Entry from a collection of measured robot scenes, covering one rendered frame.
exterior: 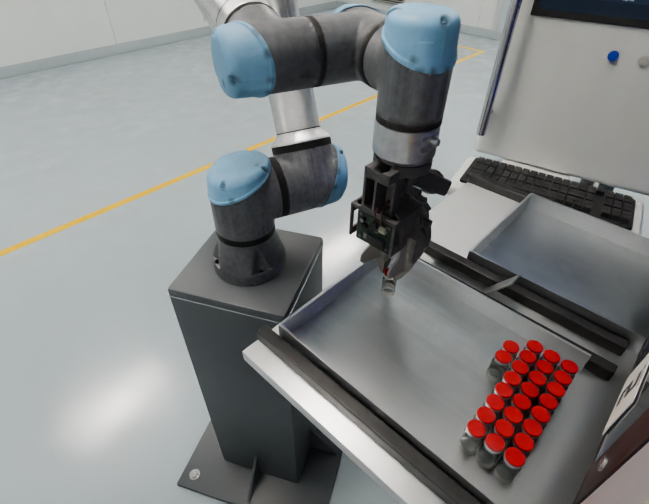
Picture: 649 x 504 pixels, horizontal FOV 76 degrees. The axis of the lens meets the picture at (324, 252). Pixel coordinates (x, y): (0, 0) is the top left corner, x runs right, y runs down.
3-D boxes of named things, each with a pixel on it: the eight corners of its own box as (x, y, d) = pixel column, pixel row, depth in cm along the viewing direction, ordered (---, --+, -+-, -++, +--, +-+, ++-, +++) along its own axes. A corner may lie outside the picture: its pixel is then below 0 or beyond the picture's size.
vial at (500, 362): (505, 375, 57) (515, 355, 54) (497, 386, 56) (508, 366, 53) (490, 366, 59) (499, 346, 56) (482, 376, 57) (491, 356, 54)
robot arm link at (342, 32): (292, 4, 49) (334, 25, 42) (373, -3, 53) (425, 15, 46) (294, 73, 55) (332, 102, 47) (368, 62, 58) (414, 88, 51)
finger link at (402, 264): (375, 294, 62) (377, 244, 56) (399, 274, 65) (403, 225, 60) (393, 304, 60) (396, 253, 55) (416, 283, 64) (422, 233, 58)
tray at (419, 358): (581, 369, 58) (591, 354, 56) (493, 522, 44) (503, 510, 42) (387, 257, 76) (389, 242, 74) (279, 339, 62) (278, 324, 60)
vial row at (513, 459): (568, 385, 56) (582, 365, 53) (507, 488, 46) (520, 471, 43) (551, 375, 57) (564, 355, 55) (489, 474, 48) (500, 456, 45)
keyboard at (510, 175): (633, 203, 104) (638, 195, 102) (630, 232, 95) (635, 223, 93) (474, 160, 120) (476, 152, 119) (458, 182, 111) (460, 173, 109)
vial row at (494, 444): (551, 375, 57) (564, 355, 55) (488, 474, 48) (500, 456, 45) (535, 366, 59) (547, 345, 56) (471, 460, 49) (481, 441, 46)
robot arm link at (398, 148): (400, 101, 52) (459, 121, 47) (395, 136, 55) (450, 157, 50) (361, 119, 47) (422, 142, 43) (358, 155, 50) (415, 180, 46)
